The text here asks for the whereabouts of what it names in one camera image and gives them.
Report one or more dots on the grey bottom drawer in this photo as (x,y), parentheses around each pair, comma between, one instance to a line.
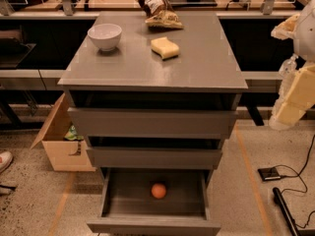
(128,207)

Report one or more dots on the grey drawer cabinet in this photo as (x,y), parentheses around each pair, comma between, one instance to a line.
(204,76)

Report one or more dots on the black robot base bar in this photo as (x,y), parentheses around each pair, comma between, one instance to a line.
(279,200)

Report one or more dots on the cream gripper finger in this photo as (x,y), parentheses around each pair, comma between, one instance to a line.
(297,95)
(286,28)

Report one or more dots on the cardboard box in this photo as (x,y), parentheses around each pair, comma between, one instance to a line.
(63,154)

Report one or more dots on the white sneaker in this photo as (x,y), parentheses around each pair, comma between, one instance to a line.
(5,160)

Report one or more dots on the crumpled chip bag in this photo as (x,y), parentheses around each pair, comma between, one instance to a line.
(160,14)

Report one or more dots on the grey drawer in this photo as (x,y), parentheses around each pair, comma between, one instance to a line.
(153,123)
(161,153)
(128,207)

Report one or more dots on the green item in box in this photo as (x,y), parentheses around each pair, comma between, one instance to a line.
(72,135)

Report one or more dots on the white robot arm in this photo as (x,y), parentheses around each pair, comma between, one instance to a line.
(303,46)

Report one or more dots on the orange fruit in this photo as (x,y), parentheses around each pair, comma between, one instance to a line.
(158,190)

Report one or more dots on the clear sanitizer bottle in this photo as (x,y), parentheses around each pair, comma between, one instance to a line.
(288,68)

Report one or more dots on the grey middle drawer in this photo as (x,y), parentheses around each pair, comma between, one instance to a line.
(161,153)

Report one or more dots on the black floor power box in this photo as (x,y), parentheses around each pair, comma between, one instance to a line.
(269,174)

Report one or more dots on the white bowl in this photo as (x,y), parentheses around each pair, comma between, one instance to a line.
(105,36)

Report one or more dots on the grey top drawer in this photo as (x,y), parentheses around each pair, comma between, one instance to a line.
(153,123)

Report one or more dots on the yellow sponge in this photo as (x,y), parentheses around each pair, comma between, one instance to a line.
(164,47)

